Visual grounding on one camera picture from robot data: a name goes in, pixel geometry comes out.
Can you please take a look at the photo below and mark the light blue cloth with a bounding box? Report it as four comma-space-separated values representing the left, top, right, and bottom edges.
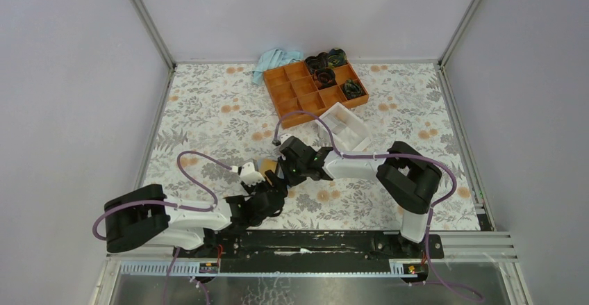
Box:
252, 49, 304, 85

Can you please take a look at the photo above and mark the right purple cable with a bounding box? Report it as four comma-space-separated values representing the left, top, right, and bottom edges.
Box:
273, 110, 485, 303

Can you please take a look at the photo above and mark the dark rolled band middle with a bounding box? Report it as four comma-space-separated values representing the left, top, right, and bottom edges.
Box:
313, 67, 337, 90

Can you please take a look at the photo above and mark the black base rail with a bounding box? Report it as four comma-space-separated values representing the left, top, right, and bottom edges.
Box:
179, 230, 445, 274

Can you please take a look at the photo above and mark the orange compartment tray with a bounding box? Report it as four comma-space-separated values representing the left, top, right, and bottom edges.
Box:
263, 62, 370, 129

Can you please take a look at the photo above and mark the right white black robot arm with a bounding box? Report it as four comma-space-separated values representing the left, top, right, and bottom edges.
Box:
274, 134, 442, 258

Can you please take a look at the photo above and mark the dark rolled band top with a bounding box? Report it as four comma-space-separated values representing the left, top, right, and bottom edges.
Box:
304, 52, 329, 75

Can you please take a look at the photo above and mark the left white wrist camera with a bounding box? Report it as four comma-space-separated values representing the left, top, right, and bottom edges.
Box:
236, 160, 265, 186

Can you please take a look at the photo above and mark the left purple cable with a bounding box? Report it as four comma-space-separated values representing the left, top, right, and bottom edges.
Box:
92, 151, 240, 241

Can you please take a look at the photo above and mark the dark rolled band right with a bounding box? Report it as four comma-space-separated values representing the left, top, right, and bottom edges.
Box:
341, 79, 366, 100

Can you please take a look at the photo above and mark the dark rolled band corner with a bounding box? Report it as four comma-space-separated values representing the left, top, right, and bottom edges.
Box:
326, 48, 348, 68

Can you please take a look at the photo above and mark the purple cable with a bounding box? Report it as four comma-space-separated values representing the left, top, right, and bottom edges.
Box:
92, 151, 240, 241
273, 110, 485, 303

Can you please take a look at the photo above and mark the white card box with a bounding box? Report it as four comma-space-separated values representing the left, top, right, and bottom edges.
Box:
319, 103, 372, 151

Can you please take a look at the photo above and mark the dark rolled band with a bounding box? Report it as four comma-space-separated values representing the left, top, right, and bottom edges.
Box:
341, 79, 366, 100
304, 52, 329, 75
313, 67, 337, 90

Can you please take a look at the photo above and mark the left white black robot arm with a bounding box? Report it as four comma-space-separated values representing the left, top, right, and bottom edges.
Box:
97, 163, 289, 257

